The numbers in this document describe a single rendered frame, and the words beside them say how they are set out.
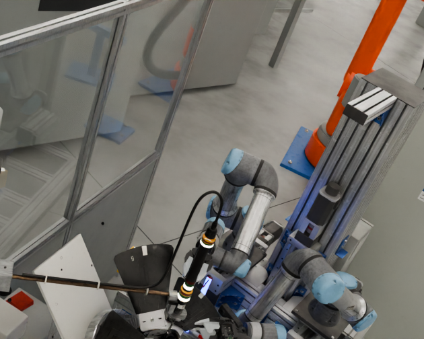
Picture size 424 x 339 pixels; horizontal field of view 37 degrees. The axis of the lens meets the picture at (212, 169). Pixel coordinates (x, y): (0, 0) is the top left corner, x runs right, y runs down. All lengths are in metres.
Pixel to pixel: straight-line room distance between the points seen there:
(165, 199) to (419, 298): 2.04
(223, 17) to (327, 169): 3.77
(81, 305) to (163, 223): 2.47
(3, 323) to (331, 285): 1.21
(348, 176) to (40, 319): 1.41
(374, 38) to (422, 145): 2.43
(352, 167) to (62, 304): 1.32
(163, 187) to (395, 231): 1.99
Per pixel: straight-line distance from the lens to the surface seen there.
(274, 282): 2.50
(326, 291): 2.35
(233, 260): 2.40
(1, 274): 2.07
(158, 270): 2.23
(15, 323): 2.51
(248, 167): 2.51
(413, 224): 3.85
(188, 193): 5.10
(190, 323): 2.39
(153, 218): 4.72
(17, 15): 4.37
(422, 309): 4.15
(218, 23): 6.37
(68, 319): 2.25
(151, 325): 2.26
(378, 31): 5.90
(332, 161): 2.78
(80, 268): 2.30
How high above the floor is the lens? 2.87
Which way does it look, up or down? 31 degrees down
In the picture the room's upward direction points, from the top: 22 degrees clockwise
